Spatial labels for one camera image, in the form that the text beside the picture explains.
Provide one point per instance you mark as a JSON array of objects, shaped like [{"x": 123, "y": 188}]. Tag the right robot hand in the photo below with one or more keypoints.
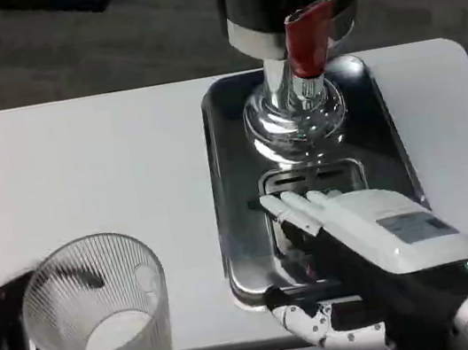
[{"x": 385, "y": 248}]

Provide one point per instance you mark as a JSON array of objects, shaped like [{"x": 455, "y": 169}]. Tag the clear ribbed glass cup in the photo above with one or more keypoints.
[{"x": 108, "y": 335}]

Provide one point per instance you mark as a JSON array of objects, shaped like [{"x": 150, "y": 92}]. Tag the steel drain grid insert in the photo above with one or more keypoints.
[{"x": 289, "y": 181}]

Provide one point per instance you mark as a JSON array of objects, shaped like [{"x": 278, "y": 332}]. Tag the steel drip tray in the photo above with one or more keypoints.
[{"x": 235, "y": 183}]

